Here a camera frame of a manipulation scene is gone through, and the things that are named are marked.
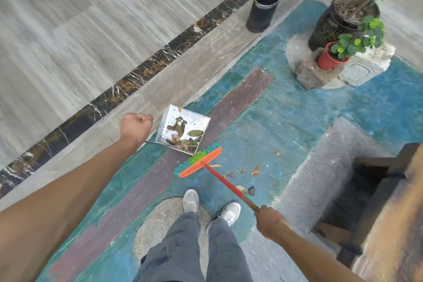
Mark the person's left hand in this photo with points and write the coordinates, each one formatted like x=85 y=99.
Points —
x=135 y=128

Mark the person's right hand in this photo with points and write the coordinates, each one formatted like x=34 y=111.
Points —
x=269 y=222

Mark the pile of dry leaves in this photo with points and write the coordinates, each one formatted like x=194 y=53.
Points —
x=180 y=124

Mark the square metal dustpan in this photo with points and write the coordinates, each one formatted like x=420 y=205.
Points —
x=195 y=120

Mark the black waste bin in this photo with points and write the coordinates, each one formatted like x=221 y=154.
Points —
x=259 y=17

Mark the person's right forearm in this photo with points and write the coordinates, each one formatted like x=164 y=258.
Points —
x=317 y=258

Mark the person's left forearm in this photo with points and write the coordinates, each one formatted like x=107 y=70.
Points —
x=59 y=205

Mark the person's right white shoe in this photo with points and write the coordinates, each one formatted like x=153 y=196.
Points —
x=230 y=213

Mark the person's white shoe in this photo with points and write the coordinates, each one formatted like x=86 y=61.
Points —
x=230 y=213
x=191 y=201

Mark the person's right leg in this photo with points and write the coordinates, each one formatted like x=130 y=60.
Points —
x=226 y=255

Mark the person's leg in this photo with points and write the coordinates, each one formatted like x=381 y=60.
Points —
x=226 y=255
x=178 y=252

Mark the person's left white shoe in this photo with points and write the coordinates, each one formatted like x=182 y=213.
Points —
x=191 y=201

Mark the person's left leg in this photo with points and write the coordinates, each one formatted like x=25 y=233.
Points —
x=178 y=252

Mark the pale round stone slab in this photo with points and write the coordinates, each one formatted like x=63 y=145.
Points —
x=155 y=225
x=294 y=47

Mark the dark burnt wooden stool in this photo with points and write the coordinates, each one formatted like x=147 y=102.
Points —
x=390 y=219

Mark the brown stone block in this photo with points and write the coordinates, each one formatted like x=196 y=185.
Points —
x=309 y=75

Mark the small red flower pot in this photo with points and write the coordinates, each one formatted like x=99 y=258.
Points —
x=325 y=60

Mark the white carved stone block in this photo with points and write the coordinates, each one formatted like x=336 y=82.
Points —
x=358 y=72

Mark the dark glazed plant pot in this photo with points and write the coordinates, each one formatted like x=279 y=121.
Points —
x=325 y=30

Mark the small plant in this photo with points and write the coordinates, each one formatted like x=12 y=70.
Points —
x=370 y=32

